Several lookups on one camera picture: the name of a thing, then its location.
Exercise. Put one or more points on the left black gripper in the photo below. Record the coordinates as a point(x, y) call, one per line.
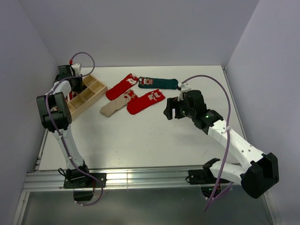
point(79, 88)

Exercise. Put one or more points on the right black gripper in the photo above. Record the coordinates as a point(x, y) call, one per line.
point(172, 103)

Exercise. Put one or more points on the red white striped sock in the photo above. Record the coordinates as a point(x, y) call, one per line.
point(70, 96)

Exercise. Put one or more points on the wooden compartment tray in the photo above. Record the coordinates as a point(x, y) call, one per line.
point(93, 90)

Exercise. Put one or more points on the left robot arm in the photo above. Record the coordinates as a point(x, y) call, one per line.
point(56, 117)

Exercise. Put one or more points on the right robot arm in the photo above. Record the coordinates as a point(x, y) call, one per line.
point(257, 172)

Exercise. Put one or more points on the red sock centre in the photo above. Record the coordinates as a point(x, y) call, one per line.
point(145, 101)

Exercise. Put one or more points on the dark green sock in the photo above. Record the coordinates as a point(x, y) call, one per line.
point(157, 83)

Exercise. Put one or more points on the beige sock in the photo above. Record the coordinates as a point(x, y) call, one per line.
point(123, 100)

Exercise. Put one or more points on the red sock upper left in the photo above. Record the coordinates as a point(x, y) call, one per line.
point(125, 84)

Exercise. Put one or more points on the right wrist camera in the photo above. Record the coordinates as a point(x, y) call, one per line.
point(183, 87)

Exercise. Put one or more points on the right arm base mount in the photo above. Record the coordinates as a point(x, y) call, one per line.
point(202, 177)

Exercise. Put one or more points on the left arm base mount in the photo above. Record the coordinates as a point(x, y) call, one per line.
point(84, 188)

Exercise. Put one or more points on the aluminium front rail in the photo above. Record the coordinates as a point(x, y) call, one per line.
point(130, 178)

